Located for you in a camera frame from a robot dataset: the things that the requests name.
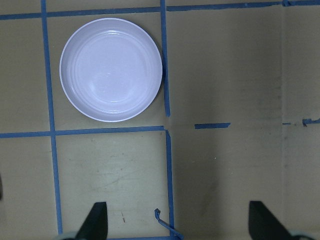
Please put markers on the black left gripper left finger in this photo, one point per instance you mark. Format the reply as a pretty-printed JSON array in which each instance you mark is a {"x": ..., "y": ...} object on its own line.
[{"x": 95, "y": 225}]

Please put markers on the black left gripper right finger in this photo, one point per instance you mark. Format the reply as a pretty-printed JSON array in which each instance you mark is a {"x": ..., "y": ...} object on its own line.
[{"x": 263, "y": 225}]

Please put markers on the lavender round plate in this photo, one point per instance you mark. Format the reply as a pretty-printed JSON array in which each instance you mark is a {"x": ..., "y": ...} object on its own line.
[{"x": 110, "y": 70}]

